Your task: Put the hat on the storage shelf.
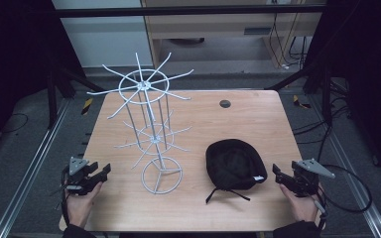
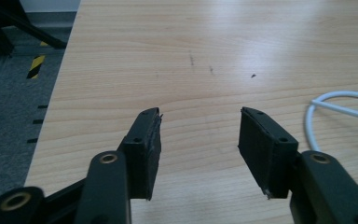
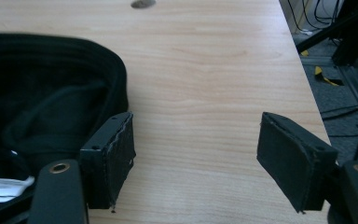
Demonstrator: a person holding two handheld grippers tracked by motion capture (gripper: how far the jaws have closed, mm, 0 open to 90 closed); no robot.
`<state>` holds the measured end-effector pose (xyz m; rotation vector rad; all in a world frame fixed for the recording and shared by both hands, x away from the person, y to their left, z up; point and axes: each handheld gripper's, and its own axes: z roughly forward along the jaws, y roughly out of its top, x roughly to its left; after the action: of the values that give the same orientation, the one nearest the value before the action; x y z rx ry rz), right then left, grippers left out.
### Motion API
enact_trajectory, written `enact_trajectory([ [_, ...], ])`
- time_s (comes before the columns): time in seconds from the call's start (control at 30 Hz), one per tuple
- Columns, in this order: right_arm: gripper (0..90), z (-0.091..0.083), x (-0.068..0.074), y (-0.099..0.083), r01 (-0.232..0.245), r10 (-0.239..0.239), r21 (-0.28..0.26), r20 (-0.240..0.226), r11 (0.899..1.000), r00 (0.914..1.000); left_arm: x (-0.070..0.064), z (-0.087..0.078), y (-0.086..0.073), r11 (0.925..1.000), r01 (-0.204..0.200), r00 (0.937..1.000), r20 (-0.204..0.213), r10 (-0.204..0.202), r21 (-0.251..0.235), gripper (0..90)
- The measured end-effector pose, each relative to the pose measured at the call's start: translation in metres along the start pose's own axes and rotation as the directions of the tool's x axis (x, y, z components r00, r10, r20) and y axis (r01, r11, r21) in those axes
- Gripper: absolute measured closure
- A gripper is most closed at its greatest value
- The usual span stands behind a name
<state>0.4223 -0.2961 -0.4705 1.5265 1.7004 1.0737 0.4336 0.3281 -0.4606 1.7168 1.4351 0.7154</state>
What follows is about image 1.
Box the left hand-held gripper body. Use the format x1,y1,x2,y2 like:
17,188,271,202
62,156,101,196

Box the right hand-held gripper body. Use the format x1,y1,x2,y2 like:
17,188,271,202
291,158,337,198

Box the black hat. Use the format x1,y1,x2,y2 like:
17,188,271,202
204,138,269,204

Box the white wire rack stand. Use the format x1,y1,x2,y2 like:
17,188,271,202
86,52,194,195

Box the person's right hand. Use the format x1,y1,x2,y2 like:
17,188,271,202
279,183,322,223

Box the person's left hand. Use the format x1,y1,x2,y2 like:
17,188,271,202
64,180,104,230

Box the yellow black striped tape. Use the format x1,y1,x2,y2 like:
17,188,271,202
292,94,313,110
80,97,94,116

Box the black metal stand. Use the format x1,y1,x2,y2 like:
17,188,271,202
265,60,334,127
45,62,107,131

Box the black curtain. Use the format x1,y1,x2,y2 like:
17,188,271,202
305,0,381,183
0,0,87,163

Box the white cabinet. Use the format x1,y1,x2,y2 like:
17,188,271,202
51,0,155,69

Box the light wooden desk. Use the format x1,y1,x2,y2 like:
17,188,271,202
140,0,327,69

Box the black horizontal bar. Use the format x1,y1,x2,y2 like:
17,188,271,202
54,4,327,19

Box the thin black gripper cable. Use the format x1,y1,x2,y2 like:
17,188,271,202
50,165,72,229

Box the black floor cables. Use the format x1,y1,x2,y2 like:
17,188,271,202
292,78,353,163

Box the aluminium floor rail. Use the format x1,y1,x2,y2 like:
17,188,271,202
0,98,71,238
310,94,381,238

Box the black looped gripper cable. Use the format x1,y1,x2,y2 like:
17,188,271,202
312,164,374,229

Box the thin black floor cable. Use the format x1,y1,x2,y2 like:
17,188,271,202
0,112,30,135

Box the hanging cables under desk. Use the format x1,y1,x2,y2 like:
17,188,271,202
268,12,310,71

